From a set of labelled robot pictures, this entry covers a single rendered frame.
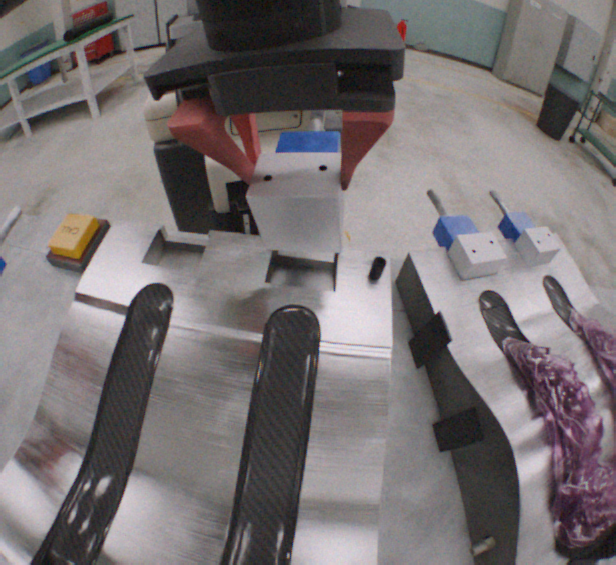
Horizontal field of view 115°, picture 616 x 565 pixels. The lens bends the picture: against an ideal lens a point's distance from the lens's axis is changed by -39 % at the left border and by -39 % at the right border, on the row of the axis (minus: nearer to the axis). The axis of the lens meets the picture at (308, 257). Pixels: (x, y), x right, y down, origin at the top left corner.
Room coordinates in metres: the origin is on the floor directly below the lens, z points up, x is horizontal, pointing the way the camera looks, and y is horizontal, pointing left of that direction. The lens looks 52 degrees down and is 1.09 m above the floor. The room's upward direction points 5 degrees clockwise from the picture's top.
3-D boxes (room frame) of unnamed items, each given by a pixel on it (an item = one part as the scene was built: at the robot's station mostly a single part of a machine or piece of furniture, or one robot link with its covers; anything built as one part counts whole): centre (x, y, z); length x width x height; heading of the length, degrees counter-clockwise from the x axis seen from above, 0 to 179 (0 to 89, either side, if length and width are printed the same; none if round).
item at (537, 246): (0.27, -0.27, 0.86); 0.13 x 0.05 x 0.05; 14
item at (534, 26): (5.12, -3.49, 0.98); 1.00 x 0.47 x 1.95; 90
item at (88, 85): (2.74, 3.30, 0.51); 2.40 x 1.13 x 1.02; 94
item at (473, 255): (0.24, -0.16, 0.86); 0.13 x 0.05 x 0.05; 14
